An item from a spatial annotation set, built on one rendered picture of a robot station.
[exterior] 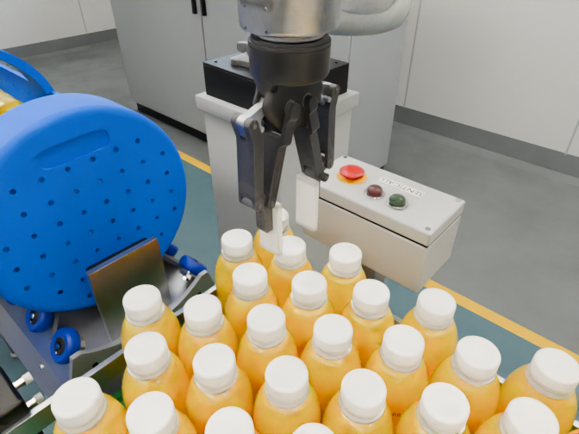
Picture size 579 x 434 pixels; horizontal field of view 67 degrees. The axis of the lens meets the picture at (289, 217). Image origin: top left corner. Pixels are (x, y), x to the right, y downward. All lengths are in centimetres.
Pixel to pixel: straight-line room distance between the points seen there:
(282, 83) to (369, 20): 75
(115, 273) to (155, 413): 25
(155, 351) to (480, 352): 30
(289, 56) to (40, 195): 33
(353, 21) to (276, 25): 76
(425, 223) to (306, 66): 26
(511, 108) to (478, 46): 45
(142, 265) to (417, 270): 36
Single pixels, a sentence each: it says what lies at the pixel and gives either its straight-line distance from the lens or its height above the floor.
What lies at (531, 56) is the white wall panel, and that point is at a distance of 318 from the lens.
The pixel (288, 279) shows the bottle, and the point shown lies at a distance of 54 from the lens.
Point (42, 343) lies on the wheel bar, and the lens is 72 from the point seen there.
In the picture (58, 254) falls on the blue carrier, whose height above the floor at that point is 107.
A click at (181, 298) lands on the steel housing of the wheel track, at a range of 68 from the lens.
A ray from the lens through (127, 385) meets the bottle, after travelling 47.
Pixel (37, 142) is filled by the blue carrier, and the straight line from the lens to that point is 55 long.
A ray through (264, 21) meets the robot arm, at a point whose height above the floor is 134.
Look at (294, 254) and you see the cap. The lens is 53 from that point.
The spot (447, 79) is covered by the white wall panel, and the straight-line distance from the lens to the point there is 339.
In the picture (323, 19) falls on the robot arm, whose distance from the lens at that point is 39.
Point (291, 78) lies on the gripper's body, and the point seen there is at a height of 130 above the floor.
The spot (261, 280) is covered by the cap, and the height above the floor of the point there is 108.
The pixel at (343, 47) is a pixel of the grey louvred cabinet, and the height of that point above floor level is 88.
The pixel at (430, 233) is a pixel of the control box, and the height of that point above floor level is 110.
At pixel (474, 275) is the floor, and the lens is 226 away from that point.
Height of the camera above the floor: 142
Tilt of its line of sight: 35 degrees down
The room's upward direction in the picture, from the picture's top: straight up
